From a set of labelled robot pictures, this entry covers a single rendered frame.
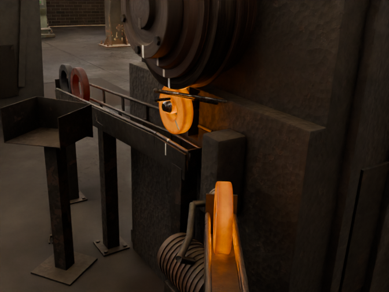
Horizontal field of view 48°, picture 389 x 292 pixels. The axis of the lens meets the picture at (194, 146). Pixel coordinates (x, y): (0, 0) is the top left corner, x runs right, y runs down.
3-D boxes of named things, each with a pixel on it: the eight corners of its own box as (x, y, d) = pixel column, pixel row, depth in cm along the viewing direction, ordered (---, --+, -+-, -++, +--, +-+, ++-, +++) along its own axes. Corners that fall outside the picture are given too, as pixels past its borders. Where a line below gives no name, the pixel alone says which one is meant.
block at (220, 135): (227, 201, 133) (231, 126, 125) (243, 212, 127) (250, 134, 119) (197, 210, 128) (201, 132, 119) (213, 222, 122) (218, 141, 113)
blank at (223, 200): (226, 255, 101) (212, 254, 101) (228, 188, 105) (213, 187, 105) (232, 254, 86) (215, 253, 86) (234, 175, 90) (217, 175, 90)
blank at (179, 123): (162, 99, 145) (153, 100, 143) (181, 73, 133) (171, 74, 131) (178, 141, 141) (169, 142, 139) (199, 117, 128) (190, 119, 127)
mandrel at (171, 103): (215, 101, 140) (210, 110, 143) (208, 91, 142) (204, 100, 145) (168, 107, 131) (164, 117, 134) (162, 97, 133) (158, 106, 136)
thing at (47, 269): (51, 245, 205) (37, 95, 180) (99, 259, 196) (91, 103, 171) (20, 270, 187) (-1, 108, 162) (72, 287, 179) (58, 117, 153)
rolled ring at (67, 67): (68, 65, 214) (74, 65, 216) (57, 62, 229) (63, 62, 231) (72, 102, 220) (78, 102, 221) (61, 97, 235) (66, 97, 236)
